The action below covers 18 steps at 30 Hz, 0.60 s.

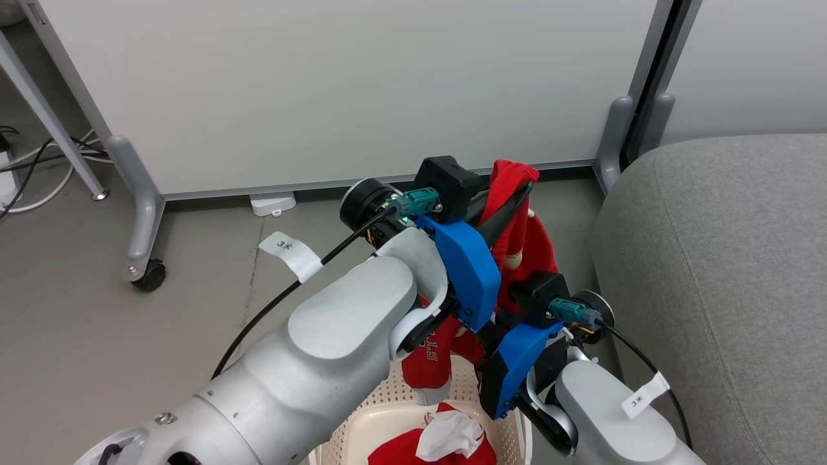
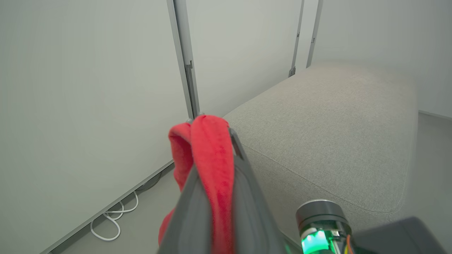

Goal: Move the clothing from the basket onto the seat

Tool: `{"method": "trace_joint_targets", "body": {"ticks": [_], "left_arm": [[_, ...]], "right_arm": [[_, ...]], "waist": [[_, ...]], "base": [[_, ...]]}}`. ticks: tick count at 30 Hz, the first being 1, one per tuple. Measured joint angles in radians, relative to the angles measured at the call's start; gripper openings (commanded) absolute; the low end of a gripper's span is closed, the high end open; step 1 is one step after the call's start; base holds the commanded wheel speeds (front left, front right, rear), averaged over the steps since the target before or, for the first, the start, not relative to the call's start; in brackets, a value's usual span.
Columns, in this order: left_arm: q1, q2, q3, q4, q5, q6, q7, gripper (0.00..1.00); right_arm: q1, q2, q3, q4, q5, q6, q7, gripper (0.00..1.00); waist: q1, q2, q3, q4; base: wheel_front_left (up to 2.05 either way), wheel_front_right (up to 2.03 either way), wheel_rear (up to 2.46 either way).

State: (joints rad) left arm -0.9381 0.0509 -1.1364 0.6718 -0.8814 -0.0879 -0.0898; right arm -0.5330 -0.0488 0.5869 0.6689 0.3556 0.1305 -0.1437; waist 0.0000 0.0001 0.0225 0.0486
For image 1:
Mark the grey metal table leg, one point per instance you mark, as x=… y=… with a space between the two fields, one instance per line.
x=45 y=110

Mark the white cloth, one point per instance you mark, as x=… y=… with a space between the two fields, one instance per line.
x=449 y=434

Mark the plain red garment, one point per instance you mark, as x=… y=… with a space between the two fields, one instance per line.
x=394 y=452

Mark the red jersey with white lettering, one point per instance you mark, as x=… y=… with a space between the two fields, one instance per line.
x=536 y=252

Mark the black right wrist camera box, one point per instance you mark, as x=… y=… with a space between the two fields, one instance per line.
x=539 y=294

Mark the black caster wheel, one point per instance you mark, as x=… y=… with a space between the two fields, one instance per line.
x=150 y=276

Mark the cream perforated laundry basket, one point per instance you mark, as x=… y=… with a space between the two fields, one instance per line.
x=362 y=426

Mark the white partition panel grey frame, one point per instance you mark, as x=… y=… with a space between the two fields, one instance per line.
x=362 y=90

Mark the white power strip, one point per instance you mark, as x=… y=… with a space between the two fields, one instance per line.
x=6 y=177

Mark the grey fabric sofa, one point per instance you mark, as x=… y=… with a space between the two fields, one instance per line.
x=730 y=278

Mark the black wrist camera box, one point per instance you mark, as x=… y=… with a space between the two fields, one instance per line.
x=446 y=184
x=539 y=294

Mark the grey partition panel with post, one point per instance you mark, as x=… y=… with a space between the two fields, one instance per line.
x=749 y=64

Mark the small white floor device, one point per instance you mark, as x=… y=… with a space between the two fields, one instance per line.
x=272 y=203

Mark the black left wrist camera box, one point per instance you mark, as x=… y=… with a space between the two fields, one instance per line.
x=446 y=184

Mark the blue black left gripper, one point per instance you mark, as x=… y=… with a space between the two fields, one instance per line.
x=468 y=271

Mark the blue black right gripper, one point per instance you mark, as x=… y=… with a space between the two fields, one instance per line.
x=510 y=368

